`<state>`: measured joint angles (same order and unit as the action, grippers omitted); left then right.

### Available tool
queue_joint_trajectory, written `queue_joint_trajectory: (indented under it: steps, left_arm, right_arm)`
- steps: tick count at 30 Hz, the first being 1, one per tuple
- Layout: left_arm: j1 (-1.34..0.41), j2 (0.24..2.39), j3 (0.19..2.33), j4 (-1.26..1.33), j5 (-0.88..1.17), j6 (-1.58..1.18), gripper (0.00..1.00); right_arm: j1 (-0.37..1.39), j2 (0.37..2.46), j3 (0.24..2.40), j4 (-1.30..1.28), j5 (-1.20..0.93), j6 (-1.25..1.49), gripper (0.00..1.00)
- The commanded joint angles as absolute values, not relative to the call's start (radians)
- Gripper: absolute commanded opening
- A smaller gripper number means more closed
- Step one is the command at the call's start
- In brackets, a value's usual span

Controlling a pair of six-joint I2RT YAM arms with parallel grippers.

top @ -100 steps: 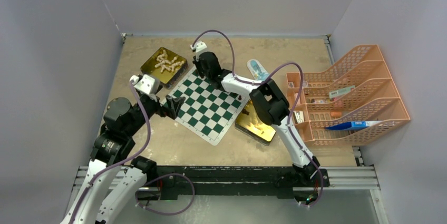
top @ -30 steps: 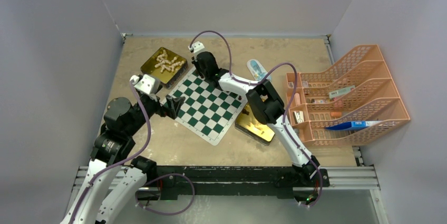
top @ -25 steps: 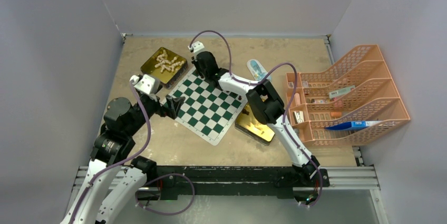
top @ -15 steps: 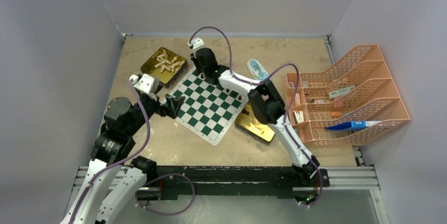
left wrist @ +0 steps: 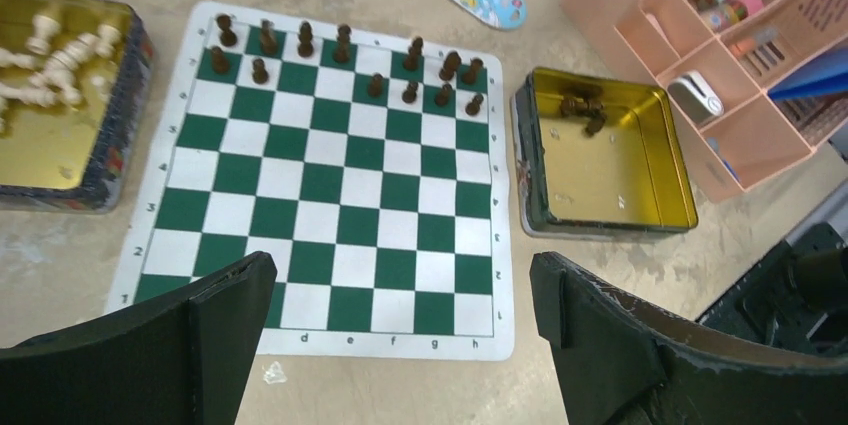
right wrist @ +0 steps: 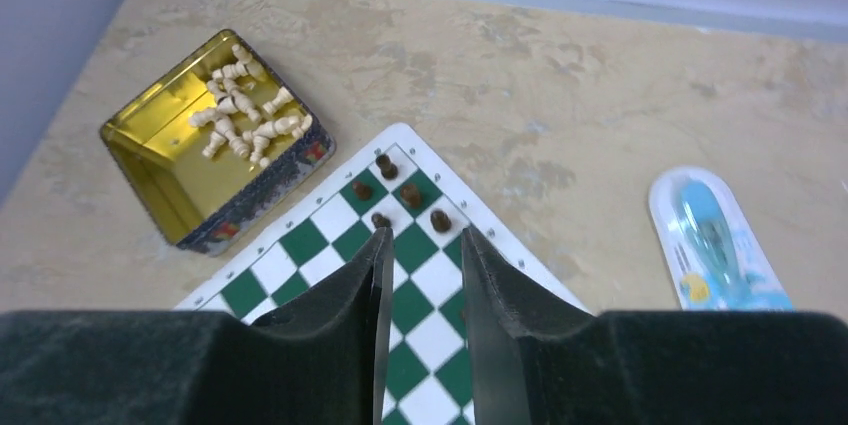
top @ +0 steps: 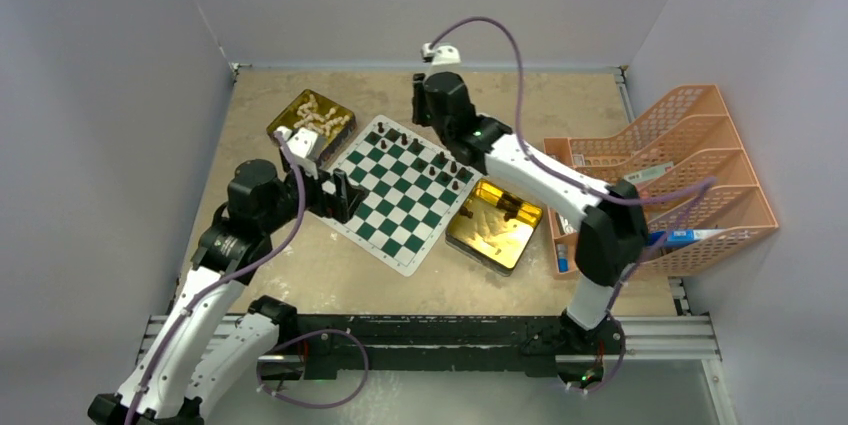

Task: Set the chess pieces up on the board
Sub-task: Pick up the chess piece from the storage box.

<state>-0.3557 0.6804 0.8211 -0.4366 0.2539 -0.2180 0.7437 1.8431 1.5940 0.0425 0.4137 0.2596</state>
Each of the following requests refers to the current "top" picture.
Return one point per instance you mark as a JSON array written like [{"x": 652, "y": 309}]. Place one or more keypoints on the gold tin brown pieces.
[{"x": 486, "y": 237}]

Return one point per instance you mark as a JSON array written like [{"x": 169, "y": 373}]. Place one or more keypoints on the blue box in organizer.
[{"x": 681, "y": 238}]

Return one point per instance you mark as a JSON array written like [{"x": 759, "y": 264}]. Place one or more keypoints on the blue capped tube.
[{"x": 562, "y": 258}]

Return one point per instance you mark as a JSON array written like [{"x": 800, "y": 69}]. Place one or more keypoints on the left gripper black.
[{"x": 343, "y": 200}]

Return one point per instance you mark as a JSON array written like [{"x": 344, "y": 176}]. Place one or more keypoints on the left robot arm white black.
[{"x": 179, "y": 381}]

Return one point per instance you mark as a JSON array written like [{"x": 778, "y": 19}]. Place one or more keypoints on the peach plastic file organizer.
[{"x": 692, "y": 127}]

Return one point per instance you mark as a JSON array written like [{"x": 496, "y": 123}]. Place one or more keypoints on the gold tin white pieces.
[{"x": 288, "y": 116}]

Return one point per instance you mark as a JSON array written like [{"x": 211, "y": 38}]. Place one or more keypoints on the white label card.
[{"x": 649, "y": 174}]

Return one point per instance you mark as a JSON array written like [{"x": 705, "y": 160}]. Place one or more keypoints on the black metal base frame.
[{"x": 536, "y": 346}]

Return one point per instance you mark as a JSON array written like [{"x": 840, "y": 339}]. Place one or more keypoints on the green white chess mat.
[{"x": 406, "y": 211}]

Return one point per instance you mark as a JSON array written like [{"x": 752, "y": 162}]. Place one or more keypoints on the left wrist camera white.
[{"x": 300, "y": 147}]

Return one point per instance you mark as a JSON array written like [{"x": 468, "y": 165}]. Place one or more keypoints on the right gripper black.
[{"x": 419, "y": 100}]

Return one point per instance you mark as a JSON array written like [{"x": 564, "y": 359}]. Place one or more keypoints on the white chess pieces pile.
[{"x": 325, "y": 118}]

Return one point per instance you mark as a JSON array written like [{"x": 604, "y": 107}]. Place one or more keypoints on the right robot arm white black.
[{"x": 610, "y": 224}]

